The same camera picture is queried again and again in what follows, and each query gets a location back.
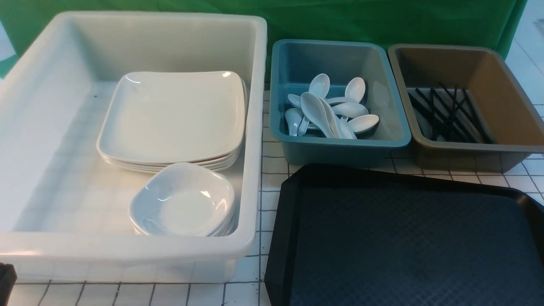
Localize large white square plate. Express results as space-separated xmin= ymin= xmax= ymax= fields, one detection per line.
xmin=96 ymin=71 xmax=247 ymax=166

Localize white spoons in bin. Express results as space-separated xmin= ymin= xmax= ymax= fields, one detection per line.
xmin=284 ymin=74 xmax=380 ymax=139

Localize teal plastic bin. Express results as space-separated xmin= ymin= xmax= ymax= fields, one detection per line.
xmin=269 ymin=39 xmax=411 ymax=167

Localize stack of white bowls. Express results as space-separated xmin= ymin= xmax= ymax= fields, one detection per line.
xmin=128 ymin=163 xmax=235 ymax=237

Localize black serving tray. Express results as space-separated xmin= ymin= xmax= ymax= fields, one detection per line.
xmin=264 ymin=164 xmax=544 ymax=306

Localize large white plastic tub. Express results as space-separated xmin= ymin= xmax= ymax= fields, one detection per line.
xmin=1 ymin=11 xmax=267 ymax=283

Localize black chopsticks in bin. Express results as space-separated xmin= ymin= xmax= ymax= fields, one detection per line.
xmin=407 ymin=82 xmax=497 ymax=145

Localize brown plastic bin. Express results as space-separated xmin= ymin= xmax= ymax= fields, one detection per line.
xmin=387 ymin=43 xmax=544 ymax=173

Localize green cloth backdrop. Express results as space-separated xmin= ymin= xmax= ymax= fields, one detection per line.
xmin=1 ymin=0 xmax=527 ymax=79

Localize dark object bottom left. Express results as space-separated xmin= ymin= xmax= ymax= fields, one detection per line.
xmin=0 ymin=263 xmax=17 ymax=306

